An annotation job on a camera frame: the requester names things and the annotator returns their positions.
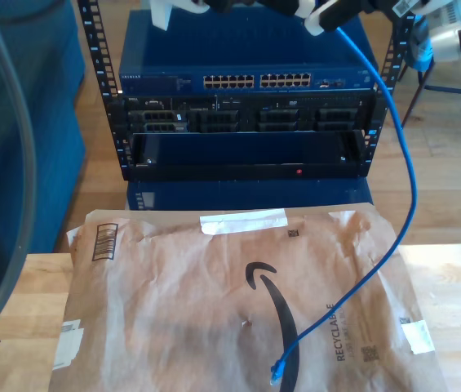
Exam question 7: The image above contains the blue network switch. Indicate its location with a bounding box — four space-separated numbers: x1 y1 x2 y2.
117 6 380 97

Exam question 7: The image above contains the blue network cable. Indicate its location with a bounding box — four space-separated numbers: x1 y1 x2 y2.
269 24 419 387

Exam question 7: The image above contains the grey cable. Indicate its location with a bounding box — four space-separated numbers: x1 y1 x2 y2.
0 0 38 356

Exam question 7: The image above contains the dark metal stool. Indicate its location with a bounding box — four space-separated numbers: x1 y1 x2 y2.
399 60 461 142

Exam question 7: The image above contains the dark blue flat chassis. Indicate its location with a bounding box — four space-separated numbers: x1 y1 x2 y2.
126 179 375 212

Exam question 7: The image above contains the brown paper mailer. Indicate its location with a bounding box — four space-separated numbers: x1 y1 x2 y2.
48 207 447 392

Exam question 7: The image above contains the black rack shelf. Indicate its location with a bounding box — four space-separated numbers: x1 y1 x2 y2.
126 129 370 181

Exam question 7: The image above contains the black server rack frame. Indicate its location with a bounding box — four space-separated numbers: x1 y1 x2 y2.
77 0 421 183

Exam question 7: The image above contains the black rack server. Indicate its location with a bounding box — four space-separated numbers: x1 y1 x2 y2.
126 94 374 134

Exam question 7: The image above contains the blue sofa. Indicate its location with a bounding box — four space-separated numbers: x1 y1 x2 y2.
0 0 88 305

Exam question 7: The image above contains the grey-blue cloth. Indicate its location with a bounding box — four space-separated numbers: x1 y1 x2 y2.
405 16 435 73

